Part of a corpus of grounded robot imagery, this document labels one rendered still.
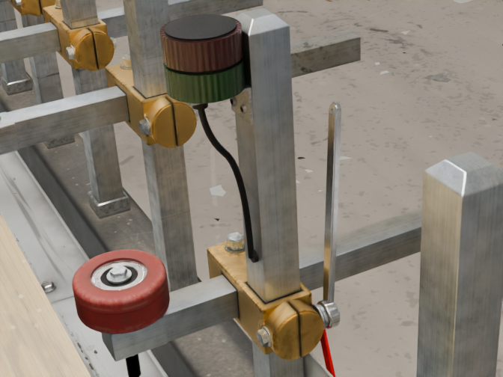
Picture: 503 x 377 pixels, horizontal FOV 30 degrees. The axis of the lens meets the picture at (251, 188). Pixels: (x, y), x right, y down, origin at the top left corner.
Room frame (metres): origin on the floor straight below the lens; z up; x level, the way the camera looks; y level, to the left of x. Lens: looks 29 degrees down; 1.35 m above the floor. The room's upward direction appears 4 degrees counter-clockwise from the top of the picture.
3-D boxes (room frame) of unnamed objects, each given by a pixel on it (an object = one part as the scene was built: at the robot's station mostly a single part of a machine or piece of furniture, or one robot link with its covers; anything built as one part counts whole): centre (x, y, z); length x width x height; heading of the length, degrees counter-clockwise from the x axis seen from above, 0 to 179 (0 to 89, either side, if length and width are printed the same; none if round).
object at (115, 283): (0.66, 0.12, 0.85); 0.08 x 0.08 x 0.11
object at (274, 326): (0.70, 0.00, 0.85); 0.13 x 0.06 x 0.05; 25
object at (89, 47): (1.15, 0.21, 0.95); 0.13 x 0.06 x 0.05; 25
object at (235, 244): (0.75, 0.02, 0.88); 0.02 x 0.02 x 0.01
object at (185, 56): (0.66, 0.03, 1.11); 0.06 x 0.06 x 0.02
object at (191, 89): (0.66, 0.03, 1.08); 0.06 x 0.06 x 0.02
